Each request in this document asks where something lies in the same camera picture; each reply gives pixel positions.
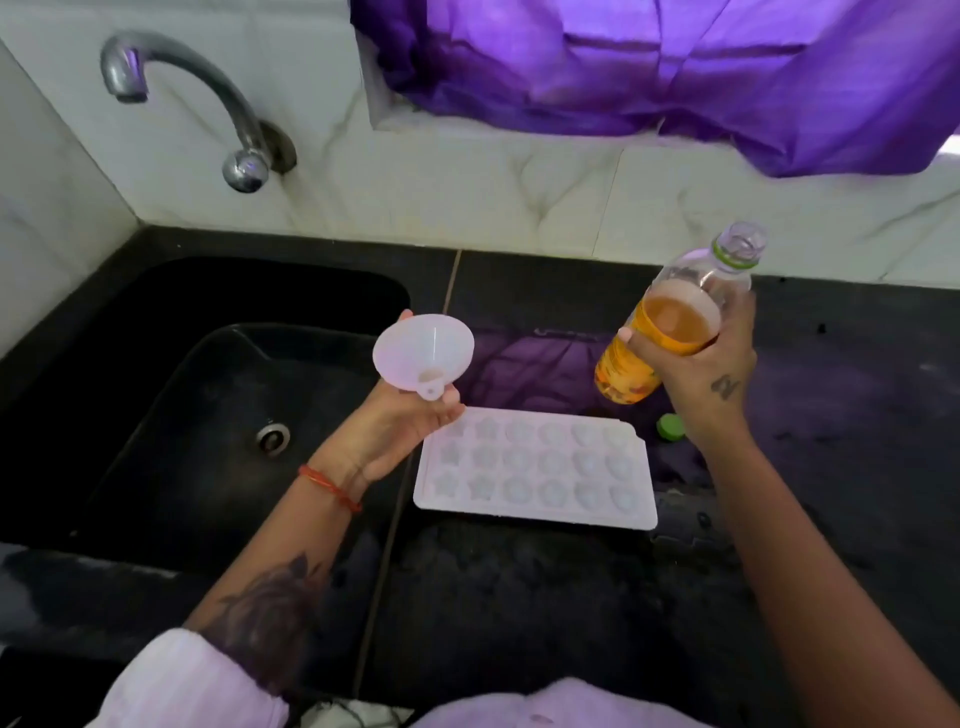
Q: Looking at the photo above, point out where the chrome wall faucet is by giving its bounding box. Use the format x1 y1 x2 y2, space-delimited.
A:
99 29 298 195

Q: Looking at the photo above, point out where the person's right forearm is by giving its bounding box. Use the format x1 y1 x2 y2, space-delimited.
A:
693 431 954 728

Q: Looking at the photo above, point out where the white ice cube tray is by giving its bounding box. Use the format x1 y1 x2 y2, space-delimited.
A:
412 405 660 532

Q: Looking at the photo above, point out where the purple curtain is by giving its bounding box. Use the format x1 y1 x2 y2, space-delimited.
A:
348 0 960 180

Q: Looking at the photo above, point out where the orange thread bracelet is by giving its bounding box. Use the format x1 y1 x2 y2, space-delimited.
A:
297 464 364 516

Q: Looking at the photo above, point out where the white plastic funnel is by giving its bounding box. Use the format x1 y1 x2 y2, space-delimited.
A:
371 313 477 402

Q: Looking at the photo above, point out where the person's left hand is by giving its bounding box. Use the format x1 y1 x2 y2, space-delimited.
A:
311 308 468 502

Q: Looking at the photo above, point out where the person's left forearm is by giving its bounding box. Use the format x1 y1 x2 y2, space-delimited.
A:
183 479 361 695

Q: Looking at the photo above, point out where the person's right hand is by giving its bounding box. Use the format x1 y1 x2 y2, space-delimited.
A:
616 288 759 453

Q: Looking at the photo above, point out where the orange juice bottle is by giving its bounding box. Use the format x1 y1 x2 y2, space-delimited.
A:
593 220 769 406

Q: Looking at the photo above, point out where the black sink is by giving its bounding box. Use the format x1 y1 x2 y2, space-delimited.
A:
0 254 414 579

